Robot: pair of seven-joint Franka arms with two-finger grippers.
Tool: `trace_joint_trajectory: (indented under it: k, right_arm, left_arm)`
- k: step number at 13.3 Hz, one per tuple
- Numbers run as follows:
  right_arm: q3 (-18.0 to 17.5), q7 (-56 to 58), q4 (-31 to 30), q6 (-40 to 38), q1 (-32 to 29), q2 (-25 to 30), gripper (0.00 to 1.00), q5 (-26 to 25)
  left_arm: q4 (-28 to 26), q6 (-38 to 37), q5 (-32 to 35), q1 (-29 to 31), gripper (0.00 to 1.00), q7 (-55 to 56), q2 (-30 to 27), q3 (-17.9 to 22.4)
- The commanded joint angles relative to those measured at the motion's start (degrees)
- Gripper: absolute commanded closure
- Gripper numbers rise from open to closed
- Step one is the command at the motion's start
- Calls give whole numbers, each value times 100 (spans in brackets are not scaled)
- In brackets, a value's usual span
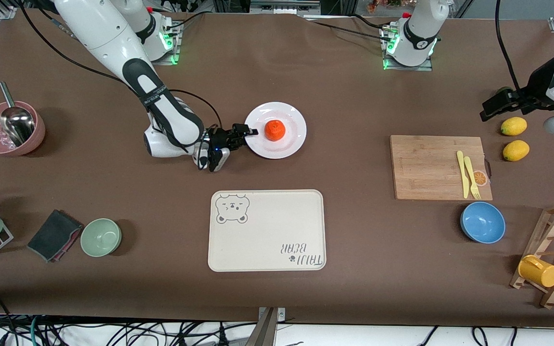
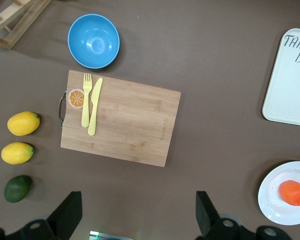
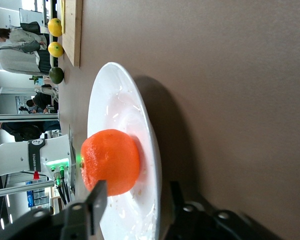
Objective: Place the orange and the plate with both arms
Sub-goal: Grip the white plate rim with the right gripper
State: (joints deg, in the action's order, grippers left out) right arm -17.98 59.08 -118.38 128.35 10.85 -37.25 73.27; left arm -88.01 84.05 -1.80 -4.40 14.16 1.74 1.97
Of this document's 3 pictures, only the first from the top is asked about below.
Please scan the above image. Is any orange mandarin fruit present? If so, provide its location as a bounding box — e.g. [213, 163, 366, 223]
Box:
[264, 119, 287, 142]

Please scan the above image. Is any white round plate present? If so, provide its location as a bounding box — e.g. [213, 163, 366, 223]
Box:
[243, 101, 307, 160]

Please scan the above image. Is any yellow lemon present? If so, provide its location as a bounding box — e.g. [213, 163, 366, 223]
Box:
[501, 117, 528, 136]
[503, 140, 530, 162]

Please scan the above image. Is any yellow plastic knife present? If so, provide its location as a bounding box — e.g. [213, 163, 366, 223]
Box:
[456, 150, 470, 199]

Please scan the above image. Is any yellow plastic fork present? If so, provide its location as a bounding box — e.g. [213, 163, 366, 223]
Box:
[464, 156, 481, 200]

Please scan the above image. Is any cream bear print tray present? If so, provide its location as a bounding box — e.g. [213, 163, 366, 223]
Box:
[208, 189, 327, 272]

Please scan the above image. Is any bamboo cutting board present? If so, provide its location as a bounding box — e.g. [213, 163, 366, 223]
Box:
[390, 135, 493, 201]

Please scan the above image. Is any blue bowl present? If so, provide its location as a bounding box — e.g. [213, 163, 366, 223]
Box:
[460, 201, 506, 244]

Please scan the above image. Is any pale green bowl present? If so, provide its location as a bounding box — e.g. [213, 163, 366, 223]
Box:
[80, 218, 122, 258]

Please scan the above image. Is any pink folded cloth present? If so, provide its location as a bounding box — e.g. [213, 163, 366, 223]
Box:
[51, 226, 84, 263]

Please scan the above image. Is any yellow mug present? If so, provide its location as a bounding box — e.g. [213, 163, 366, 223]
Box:
[518, 255, 554, 288]

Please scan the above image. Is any dark grey folded cloth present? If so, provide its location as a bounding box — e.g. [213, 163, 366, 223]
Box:
[27, 209, 84, 263]

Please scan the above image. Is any metal scoop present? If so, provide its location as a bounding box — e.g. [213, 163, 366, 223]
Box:
[0, 82, 36, 147]

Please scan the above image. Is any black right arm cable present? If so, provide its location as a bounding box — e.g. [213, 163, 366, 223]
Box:
[17, 0, 224, 128]

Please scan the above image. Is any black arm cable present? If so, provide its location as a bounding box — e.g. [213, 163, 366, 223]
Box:
[495, 0, 523, 94]
[17, 0, 224, 128]

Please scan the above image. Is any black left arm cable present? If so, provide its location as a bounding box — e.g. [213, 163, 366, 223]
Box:
[495, 0, 523, 94]

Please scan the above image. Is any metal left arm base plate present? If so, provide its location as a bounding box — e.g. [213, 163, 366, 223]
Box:
[382, 29, 433, 72]

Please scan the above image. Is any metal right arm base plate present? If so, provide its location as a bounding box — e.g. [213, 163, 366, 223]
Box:
[152, 19, 182, 66]

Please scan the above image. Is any black right base cable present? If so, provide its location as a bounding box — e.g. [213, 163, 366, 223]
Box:
[162, 10, 208, 37]

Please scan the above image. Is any black base cable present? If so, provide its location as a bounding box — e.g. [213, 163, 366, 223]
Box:
[162, 10, 208, 37]
[301, 14, 393, 41]

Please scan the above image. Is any black left base cable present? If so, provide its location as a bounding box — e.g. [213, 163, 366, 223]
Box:
[301, 14, 393, 41]

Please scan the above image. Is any metal table edge bracket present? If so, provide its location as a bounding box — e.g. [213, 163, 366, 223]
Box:
[253, 307, 287, 346]

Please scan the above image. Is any green floor cable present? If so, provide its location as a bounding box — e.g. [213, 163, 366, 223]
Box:
[29, 315, 42, 346]

